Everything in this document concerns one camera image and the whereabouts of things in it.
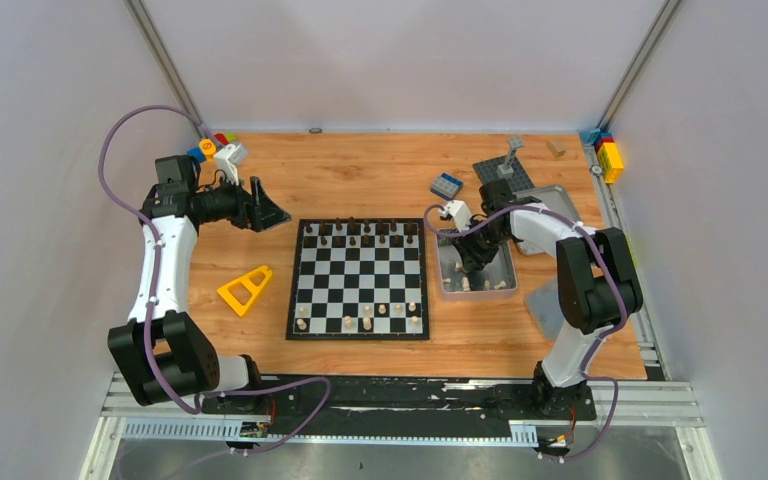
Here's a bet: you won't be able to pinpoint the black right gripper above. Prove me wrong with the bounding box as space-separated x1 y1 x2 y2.
450 219 509 273

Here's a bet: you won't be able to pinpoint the metal tin box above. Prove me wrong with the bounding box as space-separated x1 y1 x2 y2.
435 236 518 302

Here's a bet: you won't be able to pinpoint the black white chessboard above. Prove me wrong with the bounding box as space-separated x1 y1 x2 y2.
285 218 431 341

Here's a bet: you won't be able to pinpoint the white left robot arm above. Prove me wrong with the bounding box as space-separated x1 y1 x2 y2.
107 155 291 413

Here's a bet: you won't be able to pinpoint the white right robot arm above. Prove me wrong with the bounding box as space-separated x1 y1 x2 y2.
440 180 643 418

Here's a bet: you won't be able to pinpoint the blue grey toy brick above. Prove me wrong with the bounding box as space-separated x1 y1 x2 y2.
429 173 464 201

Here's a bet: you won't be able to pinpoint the yellow triangular plastic stand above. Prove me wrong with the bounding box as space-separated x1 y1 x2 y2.
217 265 274 317

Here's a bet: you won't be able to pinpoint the blue plastic bag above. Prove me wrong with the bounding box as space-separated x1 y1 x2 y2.
524 277 565 342

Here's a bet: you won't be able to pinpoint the coloured toy cylinders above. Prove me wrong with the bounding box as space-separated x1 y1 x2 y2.
187 132 238 164

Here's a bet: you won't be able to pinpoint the small wooden block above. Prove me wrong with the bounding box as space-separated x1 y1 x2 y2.
546 139 567 158

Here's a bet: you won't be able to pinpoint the coloured toy brick stack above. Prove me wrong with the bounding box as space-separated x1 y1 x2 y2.
579 128 625 184

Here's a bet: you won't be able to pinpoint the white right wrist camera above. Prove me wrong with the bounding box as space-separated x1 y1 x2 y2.
439 200 473 232

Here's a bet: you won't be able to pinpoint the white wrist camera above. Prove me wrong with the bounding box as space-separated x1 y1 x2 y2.
439 200 473 232
213 141 248 185

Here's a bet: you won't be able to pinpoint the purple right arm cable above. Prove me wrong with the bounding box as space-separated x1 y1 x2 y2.
422 202 630 464

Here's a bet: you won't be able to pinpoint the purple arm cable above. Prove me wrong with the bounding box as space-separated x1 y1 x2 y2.
96 104 335 456
422 202 630 464

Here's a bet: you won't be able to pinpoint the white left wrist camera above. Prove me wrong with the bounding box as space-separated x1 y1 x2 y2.
213 141 248 185

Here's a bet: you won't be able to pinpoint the grey brick baseplate with post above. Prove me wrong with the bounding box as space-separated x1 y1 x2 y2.
472 136 535 193

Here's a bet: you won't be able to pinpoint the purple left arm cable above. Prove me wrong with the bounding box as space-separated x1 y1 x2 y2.
96 104 335 456

